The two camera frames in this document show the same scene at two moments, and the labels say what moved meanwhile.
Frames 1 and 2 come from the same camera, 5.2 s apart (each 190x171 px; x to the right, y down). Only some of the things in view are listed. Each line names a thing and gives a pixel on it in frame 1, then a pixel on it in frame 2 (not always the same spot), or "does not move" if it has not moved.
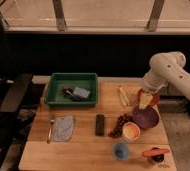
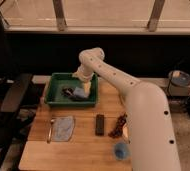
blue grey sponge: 81,91 does not move
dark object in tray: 69,91 does not move
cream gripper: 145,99 → 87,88
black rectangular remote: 100,125 does not move
